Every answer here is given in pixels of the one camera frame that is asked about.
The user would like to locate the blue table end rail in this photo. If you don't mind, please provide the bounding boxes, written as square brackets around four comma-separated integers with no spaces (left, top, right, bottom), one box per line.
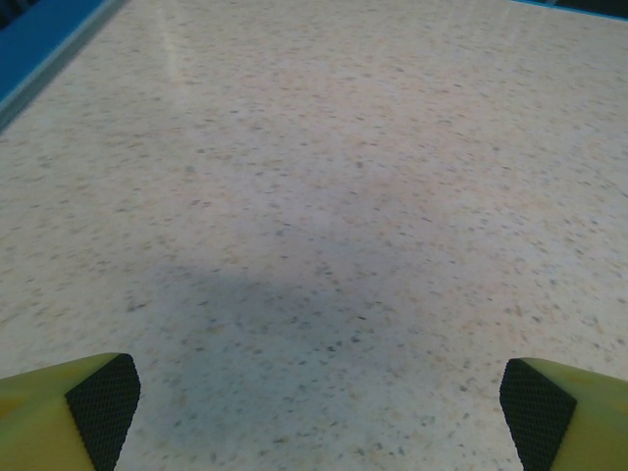
[507,0,628,22]

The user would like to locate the left blue table side rail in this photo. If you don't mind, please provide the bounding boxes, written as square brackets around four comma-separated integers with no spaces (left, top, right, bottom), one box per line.
[0,0,130,136]

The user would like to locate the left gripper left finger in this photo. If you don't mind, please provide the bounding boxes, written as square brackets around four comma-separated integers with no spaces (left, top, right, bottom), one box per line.
[0,351,142,471]

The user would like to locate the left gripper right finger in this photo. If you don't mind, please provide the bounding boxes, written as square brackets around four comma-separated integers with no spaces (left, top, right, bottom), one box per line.
[498,356,628,471]

